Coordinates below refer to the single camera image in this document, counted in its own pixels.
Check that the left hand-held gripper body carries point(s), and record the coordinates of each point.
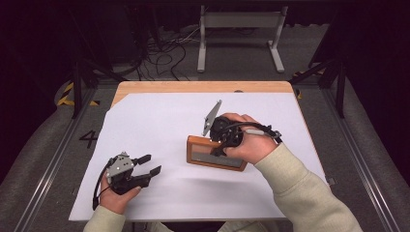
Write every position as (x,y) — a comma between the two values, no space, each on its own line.
(121,166)

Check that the wooden photo frame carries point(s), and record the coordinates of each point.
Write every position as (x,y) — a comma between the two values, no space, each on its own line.
(206,158)

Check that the black metal stand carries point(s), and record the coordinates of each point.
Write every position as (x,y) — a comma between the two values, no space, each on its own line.
(340,93)
(76,90)

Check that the person's right hand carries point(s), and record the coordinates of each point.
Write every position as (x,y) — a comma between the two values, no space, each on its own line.
(257,146)

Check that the aluminium floor rail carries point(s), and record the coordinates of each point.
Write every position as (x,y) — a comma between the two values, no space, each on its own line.
(349,129)
(48,174)

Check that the grey metal stand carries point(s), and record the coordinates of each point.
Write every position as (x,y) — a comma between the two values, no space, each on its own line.
(241,20)

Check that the person's left hand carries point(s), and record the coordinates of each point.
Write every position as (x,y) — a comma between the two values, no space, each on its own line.
(116,201)

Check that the white paper sheet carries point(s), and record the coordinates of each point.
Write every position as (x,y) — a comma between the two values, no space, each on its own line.
(161,122)

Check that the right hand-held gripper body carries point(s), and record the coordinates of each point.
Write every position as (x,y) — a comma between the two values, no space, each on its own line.
(225,132)

